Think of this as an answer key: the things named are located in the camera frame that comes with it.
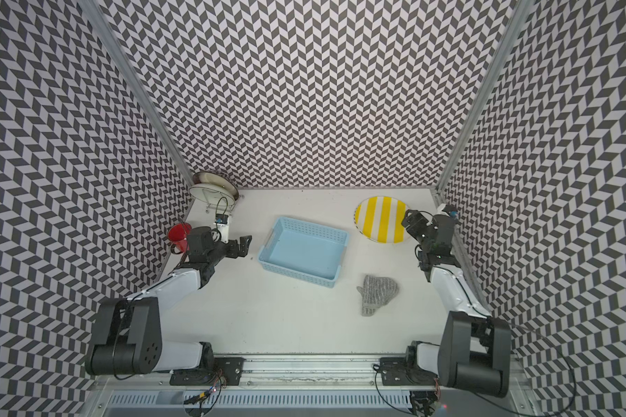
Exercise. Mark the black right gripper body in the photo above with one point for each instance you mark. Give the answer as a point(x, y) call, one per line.
point(419, 228)

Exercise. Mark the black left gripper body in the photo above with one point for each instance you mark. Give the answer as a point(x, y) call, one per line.
point(229, 249)

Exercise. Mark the yellow striped plate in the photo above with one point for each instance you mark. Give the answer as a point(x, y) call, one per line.
point(379, 218)

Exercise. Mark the grey striped cloth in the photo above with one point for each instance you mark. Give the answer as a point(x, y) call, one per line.
point(376, 292)

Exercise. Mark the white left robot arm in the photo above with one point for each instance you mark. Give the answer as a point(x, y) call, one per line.
point(127, 334)

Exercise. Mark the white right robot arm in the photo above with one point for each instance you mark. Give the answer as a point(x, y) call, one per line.
point(475, 350)

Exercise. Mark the white plate in rack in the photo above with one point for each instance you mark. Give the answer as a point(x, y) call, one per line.
point(211, 194)

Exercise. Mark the red cup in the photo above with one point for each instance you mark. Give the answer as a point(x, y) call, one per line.
point(177, 237)

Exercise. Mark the light blue plastic basket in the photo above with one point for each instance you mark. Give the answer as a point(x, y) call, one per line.
point(305, 251)

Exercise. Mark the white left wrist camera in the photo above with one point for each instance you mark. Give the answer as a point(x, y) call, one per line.
point(222, 225)

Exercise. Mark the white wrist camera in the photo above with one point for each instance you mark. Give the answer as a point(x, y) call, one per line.
point(448, 210)
point(222, 225)

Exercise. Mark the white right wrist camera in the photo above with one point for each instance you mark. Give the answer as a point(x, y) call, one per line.
point(448, 210)

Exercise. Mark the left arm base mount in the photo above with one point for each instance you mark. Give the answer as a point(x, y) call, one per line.
point(228, 368)

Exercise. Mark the aluminium front rail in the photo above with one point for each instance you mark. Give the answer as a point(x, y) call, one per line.
point(298, 372)

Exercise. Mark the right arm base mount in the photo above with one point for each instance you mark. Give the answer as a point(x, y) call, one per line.
point(394, 371)

